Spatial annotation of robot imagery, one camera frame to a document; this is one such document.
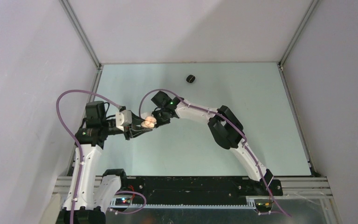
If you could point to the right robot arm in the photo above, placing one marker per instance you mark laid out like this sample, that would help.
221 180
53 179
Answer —
227 131

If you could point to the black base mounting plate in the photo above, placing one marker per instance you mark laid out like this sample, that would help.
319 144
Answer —
197 190

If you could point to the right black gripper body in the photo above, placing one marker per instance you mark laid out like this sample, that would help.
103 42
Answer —
162 118

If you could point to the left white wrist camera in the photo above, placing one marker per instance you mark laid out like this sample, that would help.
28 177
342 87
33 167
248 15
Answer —
123 118

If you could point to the left aluminium frame post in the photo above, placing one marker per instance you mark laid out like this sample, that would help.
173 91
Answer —
71 14

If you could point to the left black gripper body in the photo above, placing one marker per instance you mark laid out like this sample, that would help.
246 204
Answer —
128 132

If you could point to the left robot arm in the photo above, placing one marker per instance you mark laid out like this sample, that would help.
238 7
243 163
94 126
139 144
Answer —
86 204

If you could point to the black earbud charging case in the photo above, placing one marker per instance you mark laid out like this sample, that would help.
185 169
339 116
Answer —
190 79

